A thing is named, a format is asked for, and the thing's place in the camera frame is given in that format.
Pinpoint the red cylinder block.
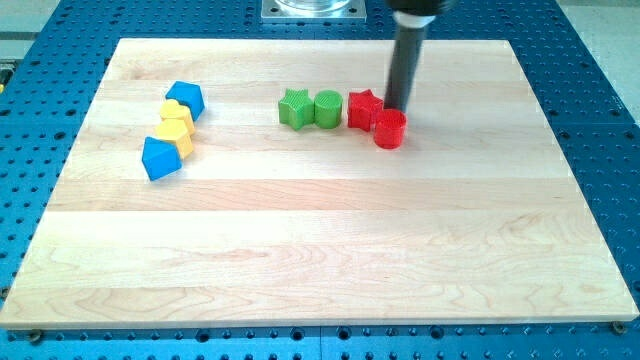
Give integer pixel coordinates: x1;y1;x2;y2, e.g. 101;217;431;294
374;109;407;149

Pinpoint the light wooden board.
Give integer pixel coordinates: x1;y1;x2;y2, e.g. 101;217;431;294
1;38;639;330

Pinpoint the green cylinder block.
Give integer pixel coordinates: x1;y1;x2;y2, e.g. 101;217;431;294
314;90;343;129

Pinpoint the green star block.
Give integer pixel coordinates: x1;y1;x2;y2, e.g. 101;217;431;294
278;88;314;131

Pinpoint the red star block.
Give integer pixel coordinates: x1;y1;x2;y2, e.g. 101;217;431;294
347;89;384;132

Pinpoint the yellow hexagon block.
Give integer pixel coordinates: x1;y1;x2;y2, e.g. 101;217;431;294
154;119;194;159

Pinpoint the blue cube block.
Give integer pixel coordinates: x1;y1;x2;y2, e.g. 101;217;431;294
165;81;205;121

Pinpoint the blue triangle block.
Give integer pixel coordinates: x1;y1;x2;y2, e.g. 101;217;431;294
141;137;182;181

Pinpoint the yellow heart block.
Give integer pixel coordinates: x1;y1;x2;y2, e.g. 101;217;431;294
159;99;195;135

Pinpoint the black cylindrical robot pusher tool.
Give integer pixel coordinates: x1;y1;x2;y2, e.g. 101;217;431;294
384;0;458;111

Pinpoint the blue perforated table plate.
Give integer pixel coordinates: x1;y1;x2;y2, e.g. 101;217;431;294
1;1;639;359

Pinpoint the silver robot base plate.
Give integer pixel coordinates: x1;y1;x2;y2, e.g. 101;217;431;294
260;0;367;23

